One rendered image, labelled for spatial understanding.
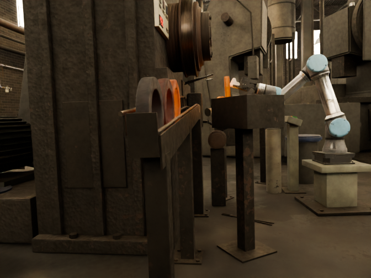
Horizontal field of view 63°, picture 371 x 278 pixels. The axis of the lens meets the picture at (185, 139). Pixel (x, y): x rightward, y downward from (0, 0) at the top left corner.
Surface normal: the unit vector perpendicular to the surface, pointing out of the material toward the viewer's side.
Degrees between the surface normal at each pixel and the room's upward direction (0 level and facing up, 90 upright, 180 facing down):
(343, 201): 90
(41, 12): 90
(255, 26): 90
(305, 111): 90
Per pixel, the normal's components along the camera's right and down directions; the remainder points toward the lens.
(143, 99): -0.13, -0.25
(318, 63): -0.34, -0.10
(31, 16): -0.12, 0.07
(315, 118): 0.14, 0.07
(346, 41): -0.97, 0.07
